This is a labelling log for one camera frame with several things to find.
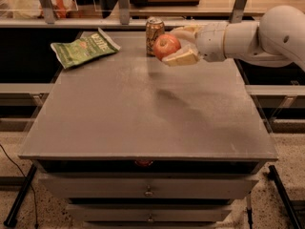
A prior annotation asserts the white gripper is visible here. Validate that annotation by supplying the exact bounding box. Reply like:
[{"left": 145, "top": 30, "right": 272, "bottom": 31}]
[{"left": 162, "top": 22, "right": 228, "bottom": 67}]

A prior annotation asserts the red apple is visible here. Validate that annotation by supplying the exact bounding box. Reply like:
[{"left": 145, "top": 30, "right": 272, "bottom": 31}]
[{"left": 152, "top": 33, "right": 181, "bottom": 60}]

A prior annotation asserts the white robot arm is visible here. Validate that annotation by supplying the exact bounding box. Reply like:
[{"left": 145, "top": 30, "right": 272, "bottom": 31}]
[{"left": 161, "top": 6, "right": 305, "bottom": 71}]

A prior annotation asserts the orange soda can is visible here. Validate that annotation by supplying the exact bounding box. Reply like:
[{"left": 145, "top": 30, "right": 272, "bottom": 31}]
[{"left": 146, "top": 16, "right": 165, "bottom": 56}]

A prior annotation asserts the green chip bag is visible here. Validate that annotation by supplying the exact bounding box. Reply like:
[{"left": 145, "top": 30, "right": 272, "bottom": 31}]
[{"left": 51, "top": 29, "right": 121, "bottom": 69}]

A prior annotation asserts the grey drawer cabinet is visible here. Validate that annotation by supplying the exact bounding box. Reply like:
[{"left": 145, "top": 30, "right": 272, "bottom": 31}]
[{"left": 21, "top": 31, "right": 277, "bottom": 229}]

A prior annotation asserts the black right floor bar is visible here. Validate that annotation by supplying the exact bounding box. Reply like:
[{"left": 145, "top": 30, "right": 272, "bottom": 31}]
[{"left": 268, "top": 165, "right": 304, "bottom": 229}]

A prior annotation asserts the black floor bar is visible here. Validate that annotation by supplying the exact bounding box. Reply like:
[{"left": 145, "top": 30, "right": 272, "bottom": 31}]
[
  {"left": 1, "top": 165, "right": 37, "bottom": 228},
  {"left": 268, "top": 165, "right": 304, "bottom": 229}
]

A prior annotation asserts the orange white bag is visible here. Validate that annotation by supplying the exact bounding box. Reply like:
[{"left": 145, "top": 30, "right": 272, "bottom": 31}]
[{"left": 0, "top": 0, "right": 77, "bottom": 19}]

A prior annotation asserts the upper drawer with knob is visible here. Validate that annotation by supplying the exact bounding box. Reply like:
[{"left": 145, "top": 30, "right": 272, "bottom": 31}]
[{"left": 39, "top": 175, "right": 257, "bottom": 199}]

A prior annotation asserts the drawer with knob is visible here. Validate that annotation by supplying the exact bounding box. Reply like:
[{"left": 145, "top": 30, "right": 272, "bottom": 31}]
[
  {"left": 67, "top": 204, "right": 231, "bottom": 222},
  {"left": 39, "top": 175, "right": 257, "bottom": 199}
]

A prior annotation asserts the lower drawer with knob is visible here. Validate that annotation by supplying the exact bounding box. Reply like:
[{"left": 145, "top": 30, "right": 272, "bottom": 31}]
[{"left": 67, "top": 204, "right": 231, "bottom": 222}]

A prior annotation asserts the black left floor bar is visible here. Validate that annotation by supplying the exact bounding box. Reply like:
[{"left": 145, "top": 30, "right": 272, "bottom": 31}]
[{"left": 1, "top": 165, "right": 37, "bottom": 228}]

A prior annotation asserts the metal shelf rail frame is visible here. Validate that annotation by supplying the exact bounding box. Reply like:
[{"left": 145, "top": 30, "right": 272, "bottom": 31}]
[{"left": 0, "top": 0, "right": 271, "bottom": 29}]

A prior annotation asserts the black floor cable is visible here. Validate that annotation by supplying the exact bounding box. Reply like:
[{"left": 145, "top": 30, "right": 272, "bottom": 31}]
[{"left": 0, "top": 143, "right": 40, "bottom": 229}]

